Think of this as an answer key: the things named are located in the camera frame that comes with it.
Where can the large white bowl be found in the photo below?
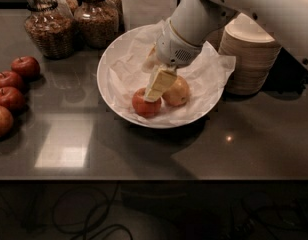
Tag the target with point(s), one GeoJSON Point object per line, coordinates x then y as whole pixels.
{"type": "Point", "coordinates": [107, 67]}

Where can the glass granola jar right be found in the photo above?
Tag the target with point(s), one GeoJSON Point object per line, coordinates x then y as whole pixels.
{"type": "Point", "coordinates": [98, 22]}

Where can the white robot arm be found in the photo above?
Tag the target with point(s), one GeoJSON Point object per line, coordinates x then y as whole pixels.
{"type": "Point", "coordinates": [182, 37]}

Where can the rear stack paper bowls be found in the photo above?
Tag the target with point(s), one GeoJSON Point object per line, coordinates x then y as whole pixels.
{"type": "Point", "coordinates": [215, 37]}

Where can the front stack paper bowls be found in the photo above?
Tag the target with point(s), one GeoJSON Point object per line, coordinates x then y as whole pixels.
{"type": "Point", "coordinates": [255, 51]}

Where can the yellowish apple in bowl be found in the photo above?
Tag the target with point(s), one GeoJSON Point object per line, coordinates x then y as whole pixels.
{"type": "Point", "coordinates": [178, 94]}

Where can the glass granola jar left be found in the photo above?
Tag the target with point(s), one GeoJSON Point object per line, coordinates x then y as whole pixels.
{"type": "Point", "coordinates": [50, 30]}

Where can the red apple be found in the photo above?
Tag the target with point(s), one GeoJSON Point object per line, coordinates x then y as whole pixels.
{"type": "Point", "coordinates": [6, 121]}
{"type": "Point", "coordinates": [27, 67]}
{"type": "Point", "coordinates": [11, 79]}
{"type": "Point", "coordinates": [12, 99]}
{"type": "Point", "coordinates": [144, 108]}

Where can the stack paper bowls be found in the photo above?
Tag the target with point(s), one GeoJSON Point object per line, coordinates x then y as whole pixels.
{"type": "Point", "coordinates": [255, 51]}
{"type": "Point", "coordinates": [215, 37]}

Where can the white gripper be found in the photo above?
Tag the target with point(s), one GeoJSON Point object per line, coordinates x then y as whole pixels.
{"type": "Point", "coordinates": [174, 49]}

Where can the white crumpled paper liner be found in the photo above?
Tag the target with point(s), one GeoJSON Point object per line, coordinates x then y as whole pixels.
{"type": "Point", "coordinates": [134, 57]}

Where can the white napkin dispenser box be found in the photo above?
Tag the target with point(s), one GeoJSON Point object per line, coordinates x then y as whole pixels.
{"type": "Point", "coordinates": [138, 13]}

